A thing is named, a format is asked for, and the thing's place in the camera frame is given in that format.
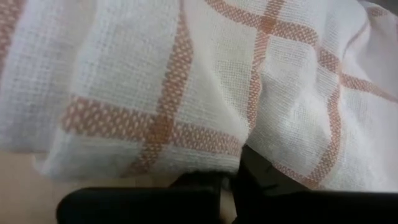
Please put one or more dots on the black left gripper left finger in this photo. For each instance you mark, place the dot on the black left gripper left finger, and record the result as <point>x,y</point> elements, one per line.
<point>140,207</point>

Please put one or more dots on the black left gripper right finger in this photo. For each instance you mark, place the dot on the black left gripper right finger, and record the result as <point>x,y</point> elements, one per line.
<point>280,205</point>

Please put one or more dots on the white red-checked towel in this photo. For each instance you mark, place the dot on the white red-checked towel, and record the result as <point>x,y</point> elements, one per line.
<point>155,77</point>

